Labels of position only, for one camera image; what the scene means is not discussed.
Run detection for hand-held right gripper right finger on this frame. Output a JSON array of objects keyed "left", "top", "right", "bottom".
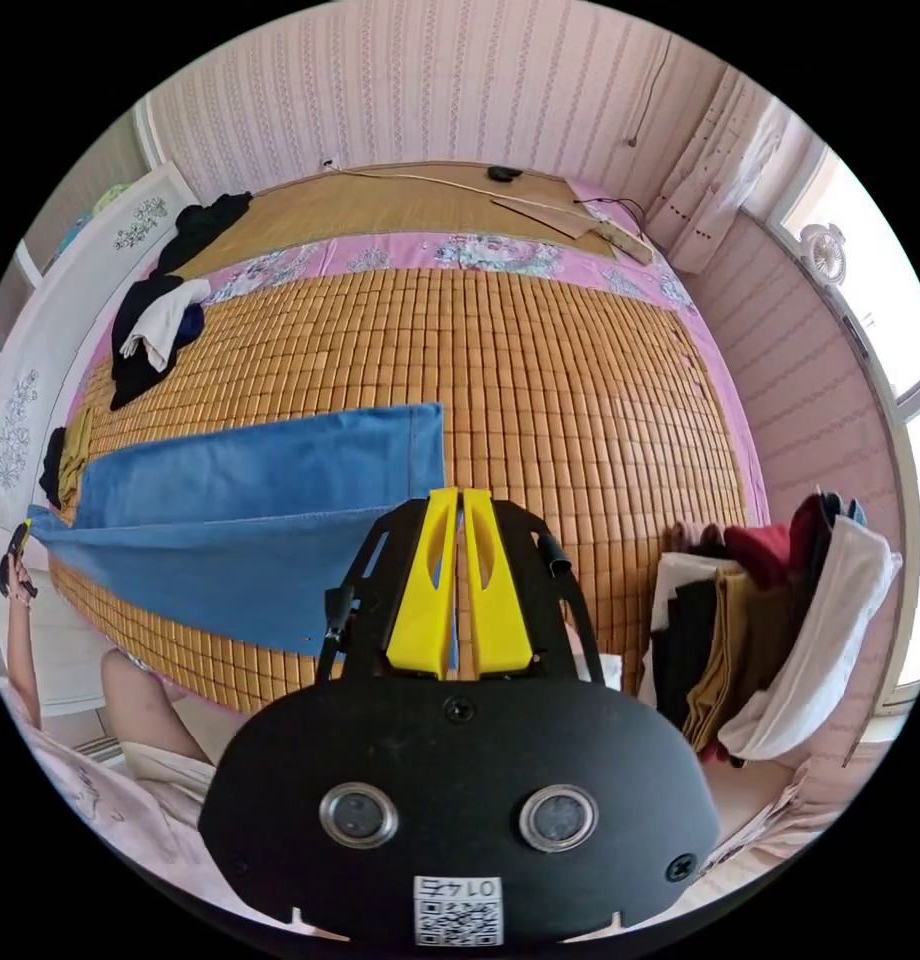
[{"left": 462, "top": 487, "right": 549, "bottom": 678}]

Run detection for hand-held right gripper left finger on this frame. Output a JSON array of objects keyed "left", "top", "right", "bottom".
[{"left": 386, "top": 487, "right": 460, "bottom": 682}]

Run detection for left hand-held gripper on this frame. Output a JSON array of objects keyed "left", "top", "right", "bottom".
[{"left": 0, "top": 518, "right": 35, "bottom": 601}]

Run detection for light blue jeans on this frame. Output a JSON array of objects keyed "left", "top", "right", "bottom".
[{"left": 27, "top": 402, "right": 447, "bottom": 658}]

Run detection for person's left forearm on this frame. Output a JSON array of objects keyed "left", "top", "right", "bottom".
[{"left": 5, "top": 603, "right": 47, "bottom": 733}]

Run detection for person's left hand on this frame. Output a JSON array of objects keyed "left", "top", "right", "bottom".
[{"left": 6, "top": 558, "right": 41, "bottom": 610}]

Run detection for pile of olive and black clothes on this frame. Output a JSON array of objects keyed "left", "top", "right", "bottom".
[{"left": 39, "top": 408, "right": 95, "bottom": 513}]

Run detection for white cupboard with flower print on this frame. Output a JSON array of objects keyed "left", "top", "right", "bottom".
[{"left": 0, "top": 161, "right": 200, "bottom": 530}]

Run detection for bed with woven mat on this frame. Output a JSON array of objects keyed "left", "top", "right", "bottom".
[{"left": 43, "top": 161, "right": 770, "bottom": 718}]

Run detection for pile of black and white clothes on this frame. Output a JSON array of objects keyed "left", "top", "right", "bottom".
[{"left": 109, "top": 273, "right": 212, "bottom": 412}]

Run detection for stack of folded clothes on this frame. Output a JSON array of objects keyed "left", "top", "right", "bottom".
[{"left": 645, "top": 491, "right": 902, "bottom": 768}]

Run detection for person's body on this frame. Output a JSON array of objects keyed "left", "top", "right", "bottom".
[{"left": 9, "top": 648, "right": 240, "bottom": 913}]

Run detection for black garment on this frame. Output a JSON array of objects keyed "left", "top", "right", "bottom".
[{"left": 153, "top": 191, "right": 254, "bottom": 277}]

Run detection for flat brown carton sheet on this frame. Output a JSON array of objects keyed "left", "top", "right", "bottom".
[{"left": 492, "top": 194, "right": 620, "bottom": 241}]

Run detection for white fan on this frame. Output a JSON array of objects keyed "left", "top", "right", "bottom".
[{"left": 797, "top": 222, "right": 851, "bottom": 288}]

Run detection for pale curtain with red dots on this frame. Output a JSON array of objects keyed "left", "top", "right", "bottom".
[{"left": 645, "top": 65, "right": 788, "bottom": 273}]

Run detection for window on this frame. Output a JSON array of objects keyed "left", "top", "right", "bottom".
[{"left": 774, "top": 140, "right": 920, "bottom": 710}]

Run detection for black wall cable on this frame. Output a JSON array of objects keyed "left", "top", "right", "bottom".
[{"left": 626, "top": 31, "right": 674, "bottom": 147}]

